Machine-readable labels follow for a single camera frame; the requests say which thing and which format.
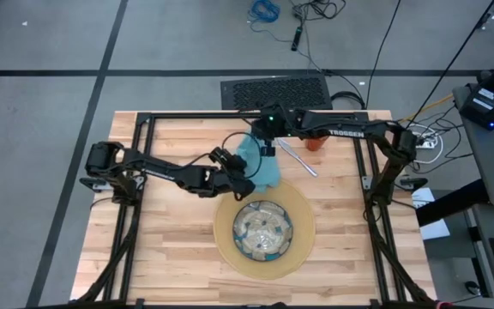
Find black perforated floor grille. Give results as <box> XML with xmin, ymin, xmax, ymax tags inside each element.
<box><xmin>220</xmin><ymin>75</ymin><xmax>334</xmax><ymax>112</ymax></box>

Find black tangled cable bundle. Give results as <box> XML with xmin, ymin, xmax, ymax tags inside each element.
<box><xmin>290</xmin><ymin>0</ymin><xmax>347</xmax><ymax>21</ymax></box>

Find silver table knife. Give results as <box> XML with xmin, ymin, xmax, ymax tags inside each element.
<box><xmin>277</xmin><ymin>137</ymin><xmax>320</xmax><ymax>178</ymax></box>

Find teal cloth napkin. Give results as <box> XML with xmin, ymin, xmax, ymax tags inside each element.
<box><xmin>234</xmin><ymin>128</ymin><xmax>283</xmax><ymax>194</ymax></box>

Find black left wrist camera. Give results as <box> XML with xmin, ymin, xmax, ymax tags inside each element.
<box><xmin>208</xmin><ymin>146</ymin><xmax>238</xmax><ymax>168</ymax></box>

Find black power bar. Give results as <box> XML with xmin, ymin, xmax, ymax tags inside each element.
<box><xmin>290</xmin><ymin>26</ymin><xmax>305</xmax><ymax>53</ymax></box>

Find black box device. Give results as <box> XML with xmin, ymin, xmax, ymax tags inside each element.
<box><xmin>458</xmin><ymin>84</ymin><xmax>494</xmax><ymax>131</ymax></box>

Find orange textured plastic cup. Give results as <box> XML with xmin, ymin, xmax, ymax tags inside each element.
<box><xmin>305</xmin><ymin>135</ymin><xmax>330</xmax><ymax>152</ymax></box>

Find round woven tan placemat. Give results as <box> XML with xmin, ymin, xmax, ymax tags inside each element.
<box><xmin>213</xmin><ymin>179</ymin><xmax>317</xmax><ymax>282</ymax></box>

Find blue coiled cable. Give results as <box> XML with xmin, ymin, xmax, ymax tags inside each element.
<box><xmin>246</xmin><ymin>0</ymin><xmax>282</xmax><ymax>25</ymax></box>

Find floral patterned plate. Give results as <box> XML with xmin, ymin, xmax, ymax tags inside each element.
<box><xmin>232</xmin><ymin>199</ymin><xmax>295</xmax><ymax>263</ymax></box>

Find white paper sheet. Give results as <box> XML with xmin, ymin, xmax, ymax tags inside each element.
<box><xmin>410</xmin><ymin>186</ymin><xmax>452</xmax><ymax>241</ymax></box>

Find black computer mouse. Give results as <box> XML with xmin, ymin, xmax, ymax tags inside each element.
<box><xmin>464</xmin><ymin>280</ymin><xmax>483</xmax><ymax>297</ymax></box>

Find black aluminium table frame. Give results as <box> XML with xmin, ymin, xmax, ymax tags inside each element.
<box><xmin>69</xmin><ymin>110</ymin><xmax>439</xmax><ymax>309</ymax></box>

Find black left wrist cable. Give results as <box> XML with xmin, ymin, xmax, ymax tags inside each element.
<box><xmin>220</xmin><ymin>131</ymin><xmax>264</xmax><ymax>181</ymax></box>

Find thin black hanging cable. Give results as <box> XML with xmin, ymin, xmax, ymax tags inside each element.
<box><xmin>410</xmin><ymin>0</ymin><xmax>494</xmax><ymax>122</ymax></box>
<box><xmin>364</xmin><ymin>0</ymin><xmax>403</xmax><ymax>111</ymax></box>

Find yellow cable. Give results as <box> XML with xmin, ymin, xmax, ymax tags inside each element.
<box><xmin>400</xmin><ymin>93</ymin><xmax>456</xmax><ymax>124</ymax></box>

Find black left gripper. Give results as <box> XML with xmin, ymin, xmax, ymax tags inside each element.
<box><xmin>202</xmin><ymin>160</ymin><xmax>257</xmax><ymax>202</ymax></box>

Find black coiled cable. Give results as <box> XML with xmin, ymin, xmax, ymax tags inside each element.
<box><xmin>329</xmin><ymin>90</ymin><xmax>367</xmax><ymax>111</ymax></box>

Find black stand beam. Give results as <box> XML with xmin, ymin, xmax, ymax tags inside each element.
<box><xmin>416</xmin><ymin>179</ymin><xmax>491</xmax><ymax>227</ymax></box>

